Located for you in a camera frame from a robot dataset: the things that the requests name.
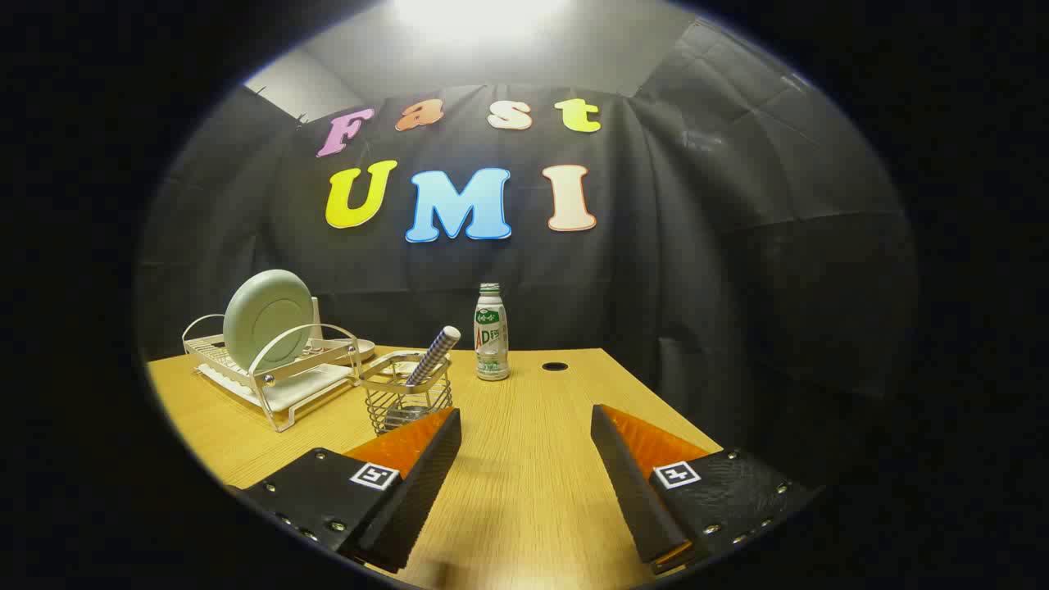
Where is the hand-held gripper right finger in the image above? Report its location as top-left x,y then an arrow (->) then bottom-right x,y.
590,404 -> 820,574

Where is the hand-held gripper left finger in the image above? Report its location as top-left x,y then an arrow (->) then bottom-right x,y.
234,407 -> 462,574

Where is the metal wire basket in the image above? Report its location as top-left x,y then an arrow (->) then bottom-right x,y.
358,350 -> 454,435

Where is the spoon with blue checked handle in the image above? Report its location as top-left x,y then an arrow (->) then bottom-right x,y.
406,325 -> 461,388

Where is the white wire dish rack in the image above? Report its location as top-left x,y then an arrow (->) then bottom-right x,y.
182,299 -> 378,433

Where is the light green plate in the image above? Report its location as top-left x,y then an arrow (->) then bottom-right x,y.
223,270 -> 316,371

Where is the white drip tray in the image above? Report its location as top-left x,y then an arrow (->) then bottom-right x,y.
197,361 -> 357,413

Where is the white drink bottle green cap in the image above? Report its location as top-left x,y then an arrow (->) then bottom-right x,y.
474,283 -> 511,382

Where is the black backdrop cloth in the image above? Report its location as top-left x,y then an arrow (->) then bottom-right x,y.
135,16 -> 919,525

